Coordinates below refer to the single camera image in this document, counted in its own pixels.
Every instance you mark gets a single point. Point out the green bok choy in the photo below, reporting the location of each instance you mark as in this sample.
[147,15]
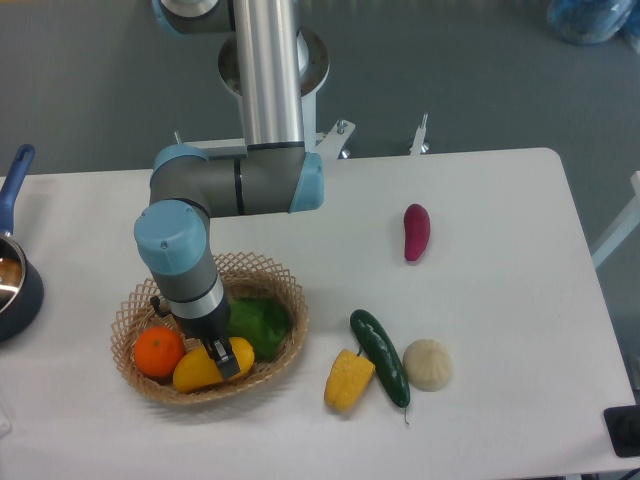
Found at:
[263,322]

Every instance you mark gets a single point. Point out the woven wicker basket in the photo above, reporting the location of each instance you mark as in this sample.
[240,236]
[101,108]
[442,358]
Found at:
[244,275]

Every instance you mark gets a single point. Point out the dark blue saucepan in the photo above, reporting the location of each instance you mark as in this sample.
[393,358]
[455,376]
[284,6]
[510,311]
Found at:
[22,288]

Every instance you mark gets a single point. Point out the white frame bar right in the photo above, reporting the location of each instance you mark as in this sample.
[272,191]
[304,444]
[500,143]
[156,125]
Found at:
[619,229]

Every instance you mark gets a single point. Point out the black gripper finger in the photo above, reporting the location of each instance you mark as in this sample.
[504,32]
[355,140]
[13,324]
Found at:
[220,351]

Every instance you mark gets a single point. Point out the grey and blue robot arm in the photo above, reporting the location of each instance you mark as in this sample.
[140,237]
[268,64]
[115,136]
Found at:
[188,188]

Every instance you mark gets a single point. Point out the orange fruit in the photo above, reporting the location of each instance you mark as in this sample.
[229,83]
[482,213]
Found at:
[157,351]

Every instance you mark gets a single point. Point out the beige steamed bun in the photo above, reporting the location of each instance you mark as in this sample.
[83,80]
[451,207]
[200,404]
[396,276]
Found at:
[428,365]

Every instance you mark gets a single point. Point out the dark green cucumber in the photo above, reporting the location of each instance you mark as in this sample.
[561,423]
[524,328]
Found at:
[380,350]

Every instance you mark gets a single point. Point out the black device at edge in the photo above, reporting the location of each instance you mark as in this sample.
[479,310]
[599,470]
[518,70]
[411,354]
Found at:
[623,429]

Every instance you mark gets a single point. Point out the blue plastic bag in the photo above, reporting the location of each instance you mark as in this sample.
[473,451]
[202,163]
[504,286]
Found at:
[588,22]

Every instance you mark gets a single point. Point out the yellow mango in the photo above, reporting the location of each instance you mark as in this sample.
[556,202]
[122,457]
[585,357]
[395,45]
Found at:
[196,370]

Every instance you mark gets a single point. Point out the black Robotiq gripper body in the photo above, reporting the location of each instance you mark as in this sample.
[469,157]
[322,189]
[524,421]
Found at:
[206,323]

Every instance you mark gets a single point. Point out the purple sweet potato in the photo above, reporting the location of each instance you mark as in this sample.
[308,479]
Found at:
[417,230]

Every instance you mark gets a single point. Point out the yellow bell pepper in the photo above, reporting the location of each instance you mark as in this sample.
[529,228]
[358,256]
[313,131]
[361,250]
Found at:
[349,376]

